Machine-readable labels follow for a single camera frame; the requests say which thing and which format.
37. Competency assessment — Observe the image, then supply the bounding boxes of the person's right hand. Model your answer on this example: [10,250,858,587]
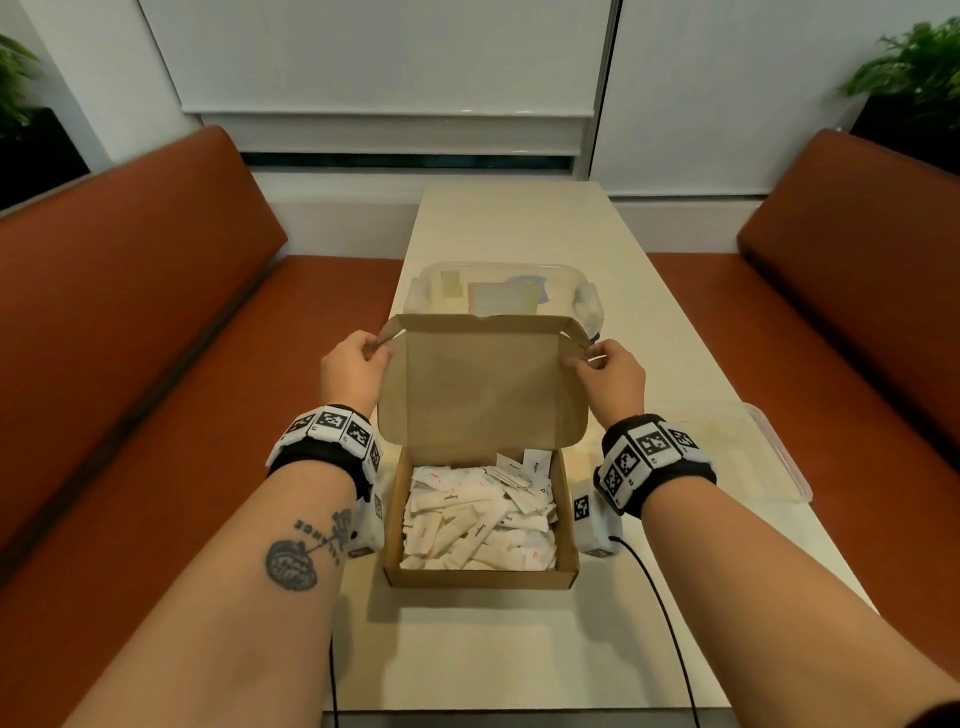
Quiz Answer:
[563,338,648,430]

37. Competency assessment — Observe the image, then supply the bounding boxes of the person's left hand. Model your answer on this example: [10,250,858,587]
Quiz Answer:
[320,329,395,420]

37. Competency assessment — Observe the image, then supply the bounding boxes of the person's right forearm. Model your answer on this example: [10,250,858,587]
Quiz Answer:
[641,476,960,728]

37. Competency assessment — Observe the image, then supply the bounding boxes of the brown cardboard box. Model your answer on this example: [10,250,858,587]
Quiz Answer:
[374,313,594,592]

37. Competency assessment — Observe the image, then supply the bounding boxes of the green leafy plant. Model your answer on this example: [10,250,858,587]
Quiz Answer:
[838,16,960,125]
[0,33,39,136]

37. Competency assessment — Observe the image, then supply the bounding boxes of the grey window frame post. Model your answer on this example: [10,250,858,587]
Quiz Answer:
[573,0,624,180]

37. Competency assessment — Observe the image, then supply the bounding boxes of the clear compartment tray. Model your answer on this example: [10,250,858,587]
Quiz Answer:
[671,399,815,505]

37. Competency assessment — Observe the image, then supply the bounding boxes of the white roller blind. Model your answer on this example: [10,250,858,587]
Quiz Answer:
[138,0,616,157]

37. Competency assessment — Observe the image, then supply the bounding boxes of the pile of white sachets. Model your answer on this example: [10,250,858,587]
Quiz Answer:
[398,448,560,573]

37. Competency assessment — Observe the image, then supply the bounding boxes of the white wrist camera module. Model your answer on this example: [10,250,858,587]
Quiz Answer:
[569,477,624,559]
[346,491,385,560]

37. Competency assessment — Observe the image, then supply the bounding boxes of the clear lidded plastic container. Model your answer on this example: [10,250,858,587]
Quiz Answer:
[403,260,606,343]

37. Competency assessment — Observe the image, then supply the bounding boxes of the person's left forearm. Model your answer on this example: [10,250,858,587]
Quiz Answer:
[63,458,360,728]

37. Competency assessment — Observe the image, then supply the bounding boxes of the orange leather bench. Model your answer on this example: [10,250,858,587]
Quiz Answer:
[0,125,406,728]
[648,128,960,680]

